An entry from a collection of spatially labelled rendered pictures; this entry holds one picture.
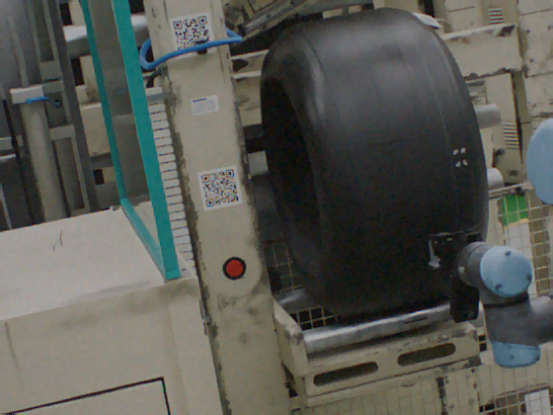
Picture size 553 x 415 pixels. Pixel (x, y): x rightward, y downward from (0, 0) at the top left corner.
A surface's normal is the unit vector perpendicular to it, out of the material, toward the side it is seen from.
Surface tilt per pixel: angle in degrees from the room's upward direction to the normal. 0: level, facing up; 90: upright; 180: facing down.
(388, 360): 90
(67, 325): 90
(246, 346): 90
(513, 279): 83
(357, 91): 53
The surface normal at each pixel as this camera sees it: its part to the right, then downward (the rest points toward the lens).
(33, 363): 0.21, 0.19
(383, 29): -0.05, -0.77
